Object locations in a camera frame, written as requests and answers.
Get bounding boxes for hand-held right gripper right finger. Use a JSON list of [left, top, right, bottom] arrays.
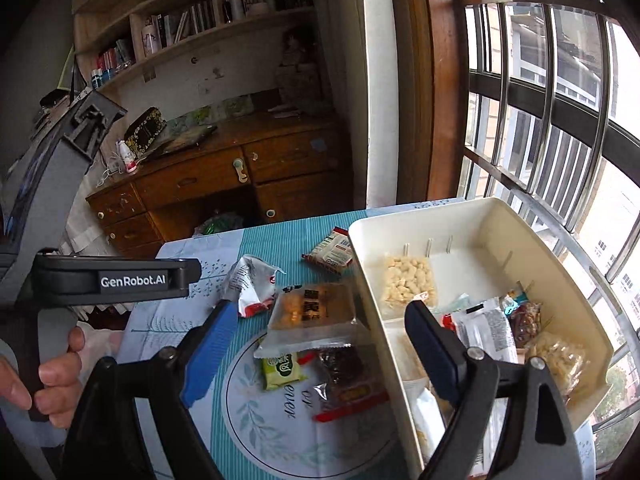
[[404, 298, 585, 480]]

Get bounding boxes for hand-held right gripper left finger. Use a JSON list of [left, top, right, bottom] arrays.
[[60, 299, 240, 480]]

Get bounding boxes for beige paper snack packet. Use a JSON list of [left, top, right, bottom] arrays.
[[384, 317, 436, 383]]

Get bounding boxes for clear pack of white puffs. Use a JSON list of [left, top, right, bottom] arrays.
[[382, 255, 439, 311]]

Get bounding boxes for small green packet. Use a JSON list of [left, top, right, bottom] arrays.
[[261, 352, 307, 392]]

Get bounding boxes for white red wrapper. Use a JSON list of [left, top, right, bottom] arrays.
[[222, 255, 287, 319]]

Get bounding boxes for dark snack packet red ends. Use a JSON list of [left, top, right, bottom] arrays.
[[312, 342, 391, 423]]

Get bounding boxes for clear nut bar packet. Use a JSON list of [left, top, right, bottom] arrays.
[[510, 300, 543, 348]]

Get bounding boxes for clear pastry packet black label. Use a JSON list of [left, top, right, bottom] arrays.
[[254, 282, 368, 359]]

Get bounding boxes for clear pack of pale crackers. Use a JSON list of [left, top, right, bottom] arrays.
[[522, 330, 588, 401]]

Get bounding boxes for white plastic container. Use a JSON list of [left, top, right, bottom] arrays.
[[347, 197, 616, 480]]

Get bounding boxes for small brown red packet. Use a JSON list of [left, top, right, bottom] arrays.
[[301, 226, 356, 276]]

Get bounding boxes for person's left hand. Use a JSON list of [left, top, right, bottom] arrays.
[[0, 326, 87, 429]]

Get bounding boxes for white lace cover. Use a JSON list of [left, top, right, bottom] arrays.
[[60, 160, 126, 261]]

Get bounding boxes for green plastic bag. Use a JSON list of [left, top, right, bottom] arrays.
[[192, 211, 244, 237]]

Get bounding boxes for teal and white tablecloth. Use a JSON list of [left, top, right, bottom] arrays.
[[115, 200, 596, 480]]

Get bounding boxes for wooden desk with drawers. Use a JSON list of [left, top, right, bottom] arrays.
[[85, 107, 363, 261]]

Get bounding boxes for dark ornate case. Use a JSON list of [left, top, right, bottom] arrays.
[[122, 106, 167, 153]]

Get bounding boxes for black round bag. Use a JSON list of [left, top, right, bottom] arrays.
[[40, 87, 76, 111]]

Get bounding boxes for green patterned board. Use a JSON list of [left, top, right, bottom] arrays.
[[165, 95, 256, 133]]

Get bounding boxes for row of small red books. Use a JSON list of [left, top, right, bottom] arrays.
[[97, 40, 133, 73]]

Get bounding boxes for white jar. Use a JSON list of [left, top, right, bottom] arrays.
[[141, 22, 162, 53]]

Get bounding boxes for row of upright grey books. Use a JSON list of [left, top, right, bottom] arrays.
[[150, 0, 218, 46]]

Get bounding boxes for doll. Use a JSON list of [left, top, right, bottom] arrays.
[[277, 27, 318, 68]]

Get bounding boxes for metal window bars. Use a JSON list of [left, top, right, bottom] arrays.
[[457, 0, 640, 480]]

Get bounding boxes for white charger cable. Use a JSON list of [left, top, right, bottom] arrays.
[[97, 152, 126, 186]]

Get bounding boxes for wooden window frame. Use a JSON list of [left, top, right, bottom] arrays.
[[385, 0, 473, 206]]

